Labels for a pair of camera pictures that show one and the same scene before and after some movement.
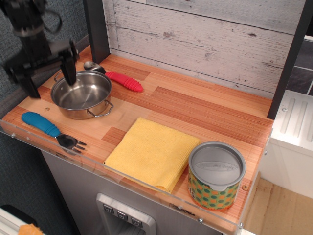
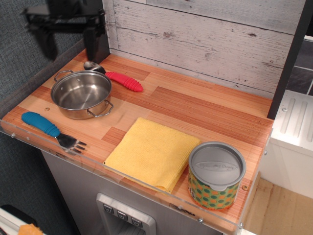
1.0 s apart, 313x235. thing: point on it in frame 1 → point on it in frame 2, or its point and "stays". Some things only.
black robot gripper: [38, 53] → [45, 19]
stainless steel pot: [90, 96] stays
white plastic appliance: [288, 161] stays
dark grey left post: [98, 35] stays
